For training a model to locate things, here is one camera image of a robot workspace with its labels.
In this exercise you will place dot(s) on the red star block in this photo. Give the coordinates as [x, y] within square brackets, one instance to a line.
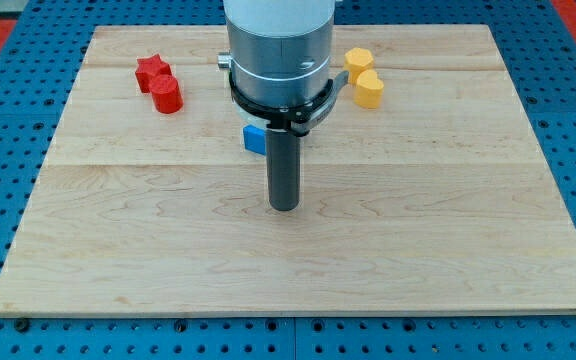
[148, 68]

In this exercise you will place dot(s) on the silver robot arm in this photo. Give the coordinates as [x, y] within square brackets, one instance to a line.
[280, 52]

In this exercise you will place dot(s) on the red cylinder block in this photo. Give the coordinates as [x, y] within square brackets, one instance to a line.
[166, 94]

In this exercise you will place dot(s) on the blue block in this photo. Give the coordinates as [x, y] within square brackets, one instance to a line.
[254, 139]

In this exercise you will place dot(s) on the wooden board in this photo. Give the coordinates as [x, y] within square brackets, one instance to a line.
[438, 202]

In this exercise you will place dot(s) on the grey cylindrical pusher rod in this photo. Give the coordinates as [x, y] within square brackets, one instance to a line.
[283, 169]

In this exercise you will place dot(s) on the yellow heart block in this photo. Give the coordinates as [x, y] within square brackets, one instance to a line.
[369, 90]

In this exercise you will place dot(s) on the yellow hexagon block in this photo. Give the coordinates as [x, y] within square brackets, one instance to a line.
[356, 61]

